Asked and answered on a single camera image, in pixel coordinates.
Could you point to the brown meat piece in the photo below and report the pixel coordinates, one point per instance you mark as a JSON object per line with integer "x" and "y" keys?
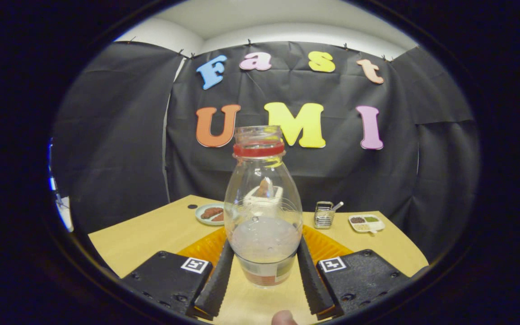
{"x": 219, "y": 218}
{"x": 210, "y": 212}

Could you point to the wooden table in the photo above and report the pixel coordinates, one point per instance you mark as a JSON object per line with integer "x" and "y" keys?
{"x": 151, "y": 234}

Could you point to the white divided dish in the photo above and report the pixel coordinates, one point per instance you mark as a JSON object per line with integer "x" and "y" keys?
{"x": 366, "y": 224}

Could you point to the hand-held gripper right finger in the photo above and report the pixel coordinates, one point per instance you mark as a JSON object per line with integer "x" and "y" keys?
{"x": 309, "y": 284}

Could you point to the pale green plate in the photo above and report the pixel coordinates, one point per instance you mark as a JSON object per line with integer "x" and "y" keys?
{"x": 201, "y": 220}

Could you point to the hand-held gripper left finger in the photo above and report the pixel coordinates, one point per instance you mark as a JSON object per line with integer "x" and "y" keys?
{"x": 217, "y": 284}

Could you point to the white toaster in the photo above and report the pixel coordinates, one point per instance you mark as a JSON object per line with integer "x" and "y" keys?
{"x": 251, "y": 195}

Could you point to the clear juice bottle red label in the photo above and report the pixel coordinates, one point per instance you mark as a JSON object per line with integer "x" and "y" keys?
{"x": 263, "y": 234}

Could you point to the brown bread slice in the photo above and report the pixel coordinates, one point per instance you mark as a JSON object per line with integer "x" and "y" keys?
{"x": 264, "y": 187}

